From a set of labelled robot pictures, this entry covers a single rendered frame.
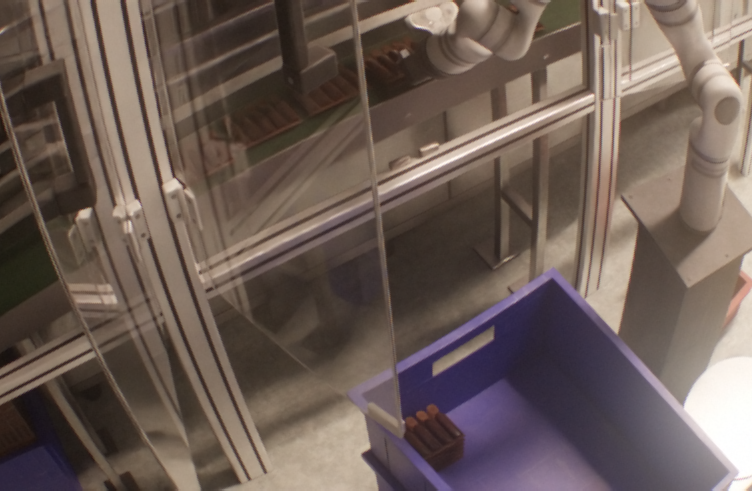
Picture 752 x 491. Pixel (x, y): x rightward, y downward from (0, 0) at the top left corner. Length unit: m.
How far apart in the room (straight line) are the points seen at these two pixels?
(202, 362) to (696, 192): 0.86
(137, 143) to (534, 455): 0.86
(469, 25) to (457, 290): 1.03
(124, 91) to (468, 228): 1.27
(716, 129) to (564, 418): 0.63
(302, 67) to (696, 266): 0.89
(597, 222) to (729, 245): 0.52
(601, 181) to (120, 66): 1.07
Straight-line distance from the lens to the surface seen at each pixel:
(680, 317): 1.60
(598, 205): 1.93
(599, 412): 1.69
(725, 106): 1.36
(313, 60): 0.80
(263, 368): 2.07
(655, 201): 1.59
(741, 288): 2.13
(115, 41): 1.13
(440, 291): 2.15
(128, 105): 1.19
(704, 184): 1.47
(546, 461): 1.63
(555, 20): 1.72
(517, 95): 2.10
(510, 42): 1.23
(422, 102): 1.56
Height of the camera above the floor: 1.65
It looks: 46 degrees down
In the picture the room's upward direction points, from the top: 7 degrees counter-clockwise
